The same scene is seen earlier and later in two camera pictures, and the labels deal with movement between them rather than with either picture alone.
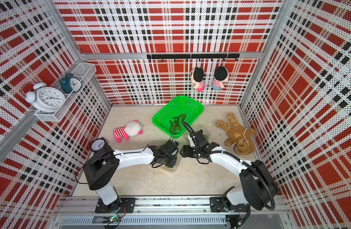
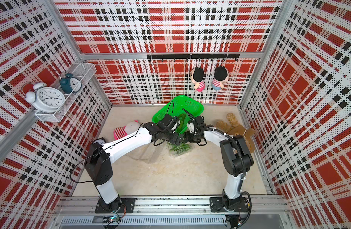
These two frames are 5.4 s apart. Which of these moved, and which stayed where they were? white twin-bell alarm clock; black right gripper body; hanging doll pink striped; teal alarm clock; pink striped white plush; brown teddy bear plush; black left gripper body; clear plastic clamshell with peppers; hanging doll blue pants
Moved: black right gripper body; clear plastic clamshell with peppers; black left gripper body
Stayed: teal alarm clock; white twin-bell alarm clock; brown teddy bear plush; hanging doll blue pants; hanging doll pink striped; pink striped white plush
